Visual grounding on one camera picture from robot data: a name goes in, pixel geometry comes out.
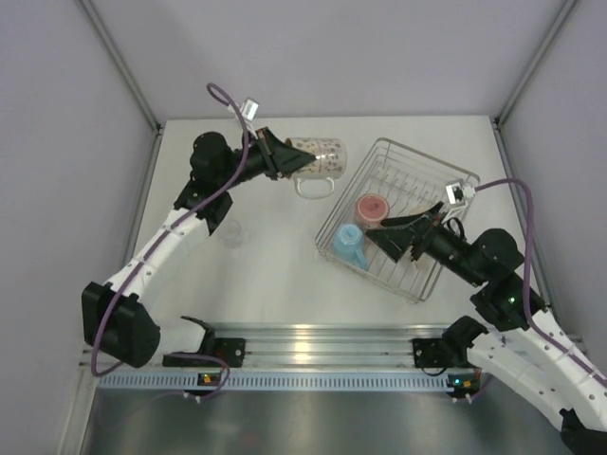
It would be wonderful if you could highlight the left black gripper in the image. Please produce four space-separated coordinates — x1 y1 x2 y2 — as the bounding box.
217 126 315 191

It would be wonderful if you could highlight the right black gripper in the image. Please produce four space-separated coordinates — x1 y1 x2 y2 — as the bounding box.
364 200 485 286

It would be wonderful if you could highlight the pink patterned mug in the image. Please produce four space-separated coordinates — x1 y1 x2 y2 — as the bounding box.
354 193 390 229

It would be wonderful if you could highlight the light blue mug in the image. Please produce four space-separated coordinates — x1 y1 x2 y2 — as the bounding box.
332 223 369 270

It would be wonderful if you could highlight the orange interior white mug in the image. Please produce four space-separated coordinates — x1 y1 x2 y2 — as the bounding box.
285 137 348 200

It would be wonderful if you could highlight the cream coral pattern mug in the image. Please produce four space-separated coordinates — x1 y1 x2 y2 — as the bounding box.
409 205 432 271

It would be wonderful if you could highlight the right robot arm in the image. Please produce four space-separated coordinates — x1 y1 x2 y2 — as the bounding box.
366 204 606 454

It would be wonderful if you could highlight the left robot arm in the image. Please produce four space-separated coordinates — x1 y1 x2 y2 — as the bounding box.
82 128 316 368

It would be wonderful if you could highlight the clear glass cup near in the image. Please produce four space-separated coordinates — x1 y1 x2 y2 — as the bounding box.
217 219 243 249

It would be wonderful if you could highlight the wire dish rack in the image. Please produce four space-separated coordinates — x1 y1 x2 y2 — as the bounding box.
316 137 480 303

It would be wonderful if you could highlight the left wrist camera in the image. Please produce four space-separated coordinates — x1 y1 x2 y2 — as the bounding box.
239 98 259 122

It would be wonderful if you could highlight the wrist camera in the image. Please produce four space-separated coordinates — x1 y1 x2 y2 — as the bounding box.
446 179 476 210
239 98 259 122

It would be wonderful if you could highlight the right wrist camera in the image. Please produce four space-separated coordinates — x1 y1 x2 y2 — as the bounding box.
446 179 476 210

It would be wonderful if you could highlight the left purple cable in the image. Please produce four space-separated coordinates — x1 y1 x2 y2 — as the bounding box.
90 82 260 394

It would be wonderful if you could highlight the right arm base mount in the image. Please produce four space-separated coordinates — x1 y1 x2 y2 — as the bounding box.
412 337 453 370

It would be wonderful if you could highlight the aluminium mounting rail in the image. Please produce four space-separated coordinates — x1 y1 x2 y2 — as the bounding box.
80 322 456 370

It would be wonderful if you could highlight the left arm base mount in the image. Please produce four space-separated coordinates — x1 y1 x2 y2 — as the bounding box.
159 316 246 368

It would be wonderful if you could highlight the perforated cable duct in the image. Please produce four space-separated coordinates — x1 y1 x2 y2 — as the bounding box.
99 371 458 392

